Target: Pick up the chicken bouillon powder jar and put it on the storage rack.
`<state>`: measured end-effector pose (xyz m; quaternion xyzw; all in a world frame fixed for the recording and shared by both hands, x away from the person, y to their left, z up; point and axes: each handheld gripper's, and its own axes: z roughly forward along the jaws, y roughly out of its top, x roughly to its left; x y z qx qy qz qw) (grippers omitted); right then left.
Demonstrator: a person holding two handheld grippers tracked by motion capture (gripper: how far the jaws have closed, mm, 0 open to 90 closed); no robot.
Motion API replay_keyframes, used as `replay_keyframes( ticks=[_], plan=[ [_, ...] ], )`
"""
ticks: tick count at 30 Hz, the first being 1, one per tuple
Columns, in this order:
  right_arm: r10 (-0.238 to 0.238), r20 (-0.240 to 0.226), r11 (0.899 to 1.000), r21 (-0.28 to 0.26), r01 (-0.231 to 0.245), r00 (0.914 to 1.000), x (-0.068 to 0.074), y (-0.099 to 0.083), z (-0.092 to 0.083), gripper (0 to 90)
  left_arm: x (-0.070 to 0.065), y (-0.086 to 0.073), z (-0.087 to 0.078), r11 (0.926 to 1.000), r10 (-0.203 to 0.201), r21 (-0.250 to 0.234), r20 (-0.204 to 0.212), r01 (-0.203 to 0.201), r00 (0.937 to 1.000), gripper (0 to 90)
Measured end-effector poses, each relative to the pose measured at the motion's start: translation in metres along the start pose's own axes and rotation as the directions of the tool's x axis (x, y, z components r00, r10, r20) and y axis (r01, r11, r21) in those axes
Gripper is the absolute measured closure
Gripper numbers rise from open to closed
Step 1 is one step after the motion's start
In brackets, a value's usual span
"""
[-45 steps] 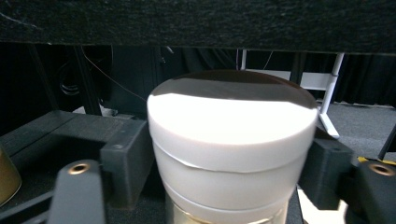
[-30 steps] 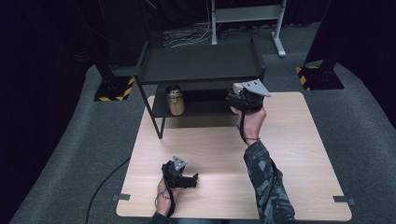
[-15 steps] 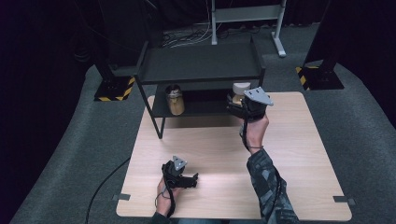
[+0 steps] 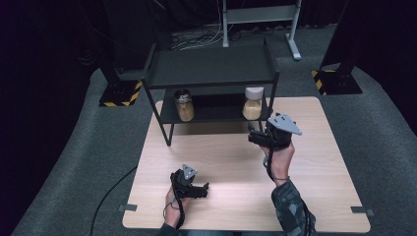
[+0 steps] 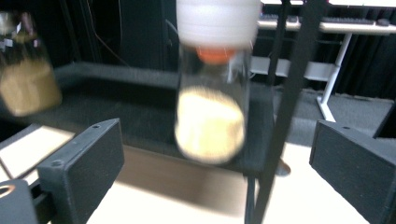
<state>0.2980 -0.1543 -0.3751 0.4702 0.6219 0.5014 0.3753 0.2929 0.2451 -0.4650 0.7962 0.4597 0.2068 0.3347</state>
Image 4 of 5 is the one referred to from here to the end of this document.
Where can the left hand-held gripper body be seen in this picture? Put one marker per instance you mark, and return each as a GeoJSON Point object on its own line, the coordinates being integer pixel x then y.
{"type": "Point", "coordinates": [185, 182]}

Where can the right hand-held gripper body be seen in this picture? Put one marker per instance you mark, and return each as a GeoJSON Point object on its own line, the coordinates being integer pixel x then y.
{"type": "Point", "coordinates": [278, 132]}

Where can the glass jar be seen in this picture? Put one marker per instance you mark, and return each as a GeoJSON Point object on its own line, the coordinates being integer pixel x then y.
{"type": "Point", "coordinates": [184, 106]}
{"type": "Point", "coordinates": [252, 105]}

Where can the black two-tier shelf rack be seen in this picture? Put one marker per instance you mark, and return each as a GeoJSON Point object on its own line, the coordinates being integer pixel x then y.
{"type": "Point", "coordinates": [209, 69]}

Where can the person's right hand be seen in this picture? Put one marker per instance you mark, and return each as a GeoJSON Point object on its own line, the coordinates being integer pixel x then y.
{"type": "Point", "coordinates": [282, 162]}

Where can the person's left hand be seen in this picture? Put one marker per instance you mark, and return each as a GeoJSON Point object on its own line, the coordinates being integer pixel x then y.
{"type": "Point", "coordinates": [173, 209]}

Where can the grey tape piece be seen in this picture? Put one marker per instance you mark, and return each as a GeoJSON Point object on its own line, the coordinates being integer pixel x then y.
{"type": "Point", "coordinates": [361, 210]}
{"type": "Point", "coordinates": [128, 207]}

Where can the black stand with striped base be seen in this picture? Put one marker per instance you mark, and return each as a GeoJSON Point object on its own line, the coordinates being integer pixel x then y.
{"type": "Point", "coordinates": [121, 93]}
{"type": "Point", "coordinates": [337, 82]}

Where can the white metal stand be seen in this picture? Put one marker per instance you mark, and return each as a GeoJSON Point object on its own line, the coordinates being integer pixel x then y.
{"type": "Point", "coordinates": [259, 14]}

